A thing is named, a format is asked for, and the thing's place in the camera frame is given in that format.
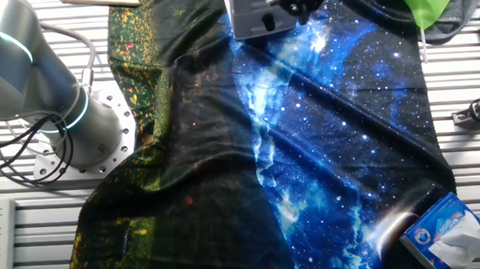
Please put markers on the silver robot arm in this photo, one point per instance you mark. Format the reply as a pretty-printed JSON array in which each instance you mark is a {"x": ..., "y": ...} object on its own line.
[{"x": 10, "y": 68}]

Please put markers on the white plastic drawer cabinet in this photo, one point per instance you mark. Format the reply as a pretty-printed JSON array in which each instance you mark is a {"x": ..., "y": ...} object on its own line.
[{"x": 247, "y": 29}]

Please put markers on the thin white stick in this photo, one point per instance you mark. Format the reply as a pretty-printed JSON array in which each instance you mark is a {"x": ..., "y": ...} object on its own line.
[{"x": 424, "y": 46}]

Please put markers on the galaxy and meadow print cloth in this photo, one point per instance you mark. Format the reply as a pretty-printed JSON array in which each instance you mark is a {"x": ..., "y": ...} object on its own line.
[{"x": 224, "y": 152}]

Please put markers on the grey cloth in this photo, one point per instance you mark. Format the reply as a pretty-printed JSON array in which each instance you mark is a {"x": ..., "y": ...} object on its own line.
[{"x": 460, "y": 16}]

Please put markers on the wooden stick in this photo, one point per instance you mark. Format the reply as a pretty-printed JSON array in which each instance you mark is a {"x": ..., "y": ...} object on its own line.
[{"x": 105, "y": 0}]

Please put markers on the blue tissue pack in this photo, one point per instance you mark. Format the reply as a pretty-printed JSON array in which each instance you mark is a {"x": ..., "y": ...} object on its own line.
[{"x": 426, "y": 232}]

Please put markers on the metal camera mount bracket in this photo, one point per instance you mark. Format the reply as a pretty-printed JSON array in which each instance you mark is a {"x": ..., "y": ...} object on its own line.
[{"x": 463, "y": 120}]

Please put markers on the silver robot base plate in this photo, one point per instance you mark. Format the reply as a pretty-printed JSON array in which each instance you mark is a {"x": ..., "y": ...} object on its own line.
[{"x": 115, "y": 116}]

